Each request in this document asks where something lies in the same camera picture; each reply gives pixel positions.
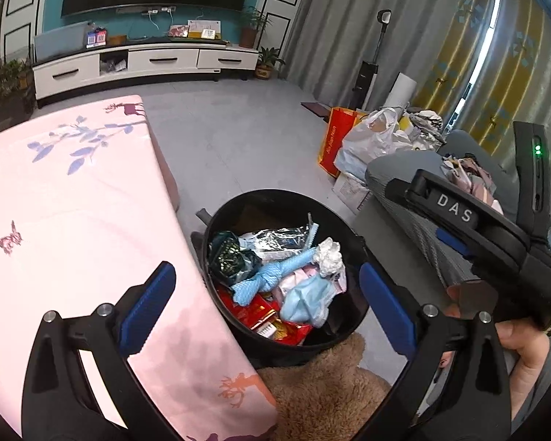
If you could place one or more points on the blue woven cloth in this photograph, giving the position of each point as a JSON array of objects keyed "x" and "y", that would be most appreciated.
[{"x": 261, "y": 280}]

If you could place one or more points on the white tv cabinet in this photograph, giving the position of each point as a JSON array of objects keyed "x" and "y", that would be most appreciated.
[{"x": 165, "y": 62}]

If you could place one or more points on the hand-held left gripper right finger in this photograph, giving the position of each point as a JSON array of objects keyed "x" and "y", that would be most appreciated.
[{"x": 388, "y": 308}]

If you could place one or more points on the small potted plant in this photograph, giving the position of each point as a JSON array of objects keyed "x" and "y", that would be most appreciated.
[{"x": 268, "y": 64}]

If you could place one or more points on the tall potted plant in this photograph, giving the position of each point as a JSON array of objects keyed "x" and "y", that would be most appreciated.
[{"x": 252, "y": 27}]

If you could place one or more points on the silver black foil bag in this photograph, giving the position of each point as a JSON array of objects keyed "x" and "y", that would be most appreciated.
[{"x": 280, "y": 239}]

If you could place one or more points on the red snack packet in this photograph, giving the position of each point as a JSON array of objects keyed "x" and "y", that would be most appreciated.
[{"x": 245, "y": 308}]

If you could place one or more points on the brown fleece clothing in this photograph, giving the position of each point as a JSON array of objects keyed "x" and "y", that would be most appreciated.
[{"x": 321, "y": 395}]

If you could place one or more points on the grey curtain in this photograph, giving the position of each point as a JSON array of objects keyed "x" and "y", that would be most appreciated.
[{"x": 340, "y": 23}]

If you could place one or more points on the patterned cloth pile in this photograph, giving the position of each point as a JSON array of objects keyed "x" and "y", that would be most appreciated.
[{"x": 424, "y": 124}]

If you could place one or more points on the blue face mask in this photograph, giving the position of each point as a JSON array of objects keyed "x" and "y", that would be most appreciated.
[{"x": 305, "y": 303}]

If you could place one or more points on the blue red display box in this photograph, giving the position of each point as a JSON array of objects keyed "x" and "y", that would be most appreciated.
[{"x": 96, "y": 39}]

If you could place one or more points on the yellow patterned curtain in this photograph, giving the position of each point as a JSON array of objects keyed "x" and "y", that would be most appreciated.
[{"x": 491, "y": 64}]

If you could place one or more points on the upright vacuum cleaner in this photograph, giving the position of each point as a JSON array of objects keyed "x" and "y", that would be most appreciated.
[{"x": 372, "y": 69}]

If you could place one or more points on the white plastic bag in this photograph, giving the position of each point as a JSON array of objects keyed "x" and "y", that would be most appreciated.
[{"x": 372, "y": 142}]

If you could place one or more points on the red paper bag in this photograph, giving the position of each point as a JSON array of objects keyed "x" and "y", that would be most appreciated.
[{"x": 333, "y": 142}]

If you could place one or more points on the pink printed tablecloth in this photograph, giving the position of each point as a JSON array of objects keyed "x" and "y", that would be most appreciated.
[{"x": 73, "y": 220}]

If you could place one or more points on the white tissue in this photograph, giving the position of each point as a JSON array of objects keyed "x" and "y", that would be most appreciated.
[{"x": 329, "y": 257}]

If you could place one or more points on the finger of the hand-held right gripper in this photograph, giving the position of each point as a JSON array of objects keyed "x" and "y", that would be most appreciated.
[
  {"x": 454, "y": 243},
  {"x": 413, "y": 190}
]

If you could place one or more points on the bushy potted plant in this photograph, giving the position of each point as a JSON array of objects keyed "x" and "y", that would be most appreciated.
[{"x": 11, "y": 87}]

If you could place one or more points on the white desk calendar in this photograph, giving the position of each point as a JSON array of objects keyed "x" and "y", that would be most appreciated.
[{"x": 204, "y": 28}]

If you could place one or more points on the small brown box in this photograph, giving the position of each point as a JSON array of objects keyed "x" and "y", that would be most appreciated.
[{"x": 117, "y": 40}]

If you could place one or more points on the dark green snack packet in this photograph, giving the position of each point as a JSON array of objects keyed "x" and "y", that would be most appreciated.
[{"x": 232, "y": 257}]

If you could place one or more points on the pink grey clothes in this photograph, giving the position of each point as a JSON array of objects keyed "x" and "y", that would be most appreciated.
[{"x": 468, "y": 174}]

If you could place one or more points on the white cylinder roll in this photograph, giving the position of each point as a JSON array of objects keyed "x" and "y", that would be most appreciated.
[{"x": 402, "y": 92}]

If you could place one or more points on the pink flat box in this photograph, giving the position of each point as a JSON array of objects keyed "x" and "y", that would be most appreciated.
[{"x": 178, "y": 31}]

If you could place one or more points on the person's right hand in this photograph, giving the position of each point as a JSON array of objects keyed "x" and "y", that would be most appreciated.
[{"x": 525, "y": 358}]

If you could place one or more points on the grey sofa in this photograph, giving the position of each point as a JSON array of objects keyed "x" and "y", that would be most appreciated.
[{"x": 422, "y": 248}]

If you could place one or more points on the black trash bin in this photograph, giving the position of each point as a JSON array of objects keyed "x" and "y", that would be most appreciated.
[{"x": 349, "y": 303}]

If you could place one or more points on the dark floor mat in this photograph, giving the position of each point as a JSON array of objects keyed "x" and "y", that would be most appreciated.
[{"x": 317, "y": 110}]

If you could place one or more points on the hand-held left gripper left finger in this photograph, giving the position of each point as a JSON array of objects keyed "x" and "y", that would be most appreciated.
[{"x": 149, "y": 308}]

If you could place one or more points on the translucent storage box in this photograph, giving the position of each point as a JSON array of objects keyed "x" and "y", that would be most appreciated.
[{"x": 59, "y": 41}]

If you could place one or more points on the pink white plastic wrapper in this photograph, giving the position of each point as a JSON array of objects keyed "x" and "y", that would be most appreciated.
[{"x": 294, "y": 281}]

